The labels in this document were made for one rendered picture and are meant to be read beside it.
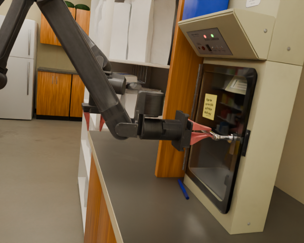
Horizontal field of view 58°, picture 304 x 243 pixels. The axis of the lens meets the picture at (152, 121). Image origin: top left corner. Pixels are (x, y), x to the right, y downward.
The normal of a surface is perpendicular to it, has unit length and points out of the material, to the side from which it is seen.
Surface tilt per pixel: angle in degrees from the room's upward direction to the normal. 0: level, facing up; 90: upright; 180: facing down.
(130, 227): 0
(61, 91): 90
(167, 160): 90
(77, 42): 86
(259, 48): 90
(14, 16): 71
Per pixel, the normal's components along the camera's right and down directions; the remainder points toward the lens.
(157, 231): 0.13, -0.97
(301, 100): -0.95, -0.06
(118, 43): -0.12, 0.25
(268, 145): 0.30, 0.24
